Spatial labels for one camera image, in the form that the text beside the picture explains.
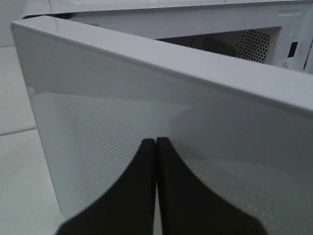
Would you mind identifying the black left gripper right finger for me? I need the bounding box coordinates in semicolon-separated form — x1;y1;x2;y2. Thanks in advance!
156;137;263;235

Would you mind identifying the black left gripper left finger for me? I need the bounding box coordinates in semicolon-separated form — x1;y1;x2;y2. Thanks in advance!
57;139;156;235

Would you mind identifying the white microwave door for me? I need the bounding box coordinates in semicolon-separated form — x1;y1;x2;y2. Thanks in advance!
11;16;313;235

